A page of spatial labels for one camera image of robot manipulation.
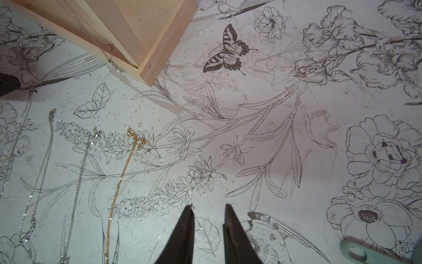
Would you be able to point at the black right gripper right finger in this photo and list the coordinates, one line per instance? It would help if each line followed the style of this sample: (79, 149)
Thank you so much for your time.
(237, 247)

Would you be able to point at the teal plastic paddle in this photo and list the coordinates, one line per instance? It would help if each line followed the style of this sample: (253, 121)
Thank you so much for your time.
(361, 254)

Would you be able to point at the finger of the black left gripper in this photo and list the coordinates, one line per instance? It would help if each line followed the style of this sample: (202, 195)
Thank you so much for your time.
(8, 84)

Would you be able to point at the wooden jewelry display stand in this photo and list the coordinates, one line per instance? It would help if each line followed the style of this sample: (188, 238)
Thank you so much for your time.
(137, 36)

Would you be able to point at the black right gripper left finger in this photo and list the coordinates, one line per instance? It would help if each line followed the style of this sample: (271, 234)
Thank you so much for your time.
(179, 248)

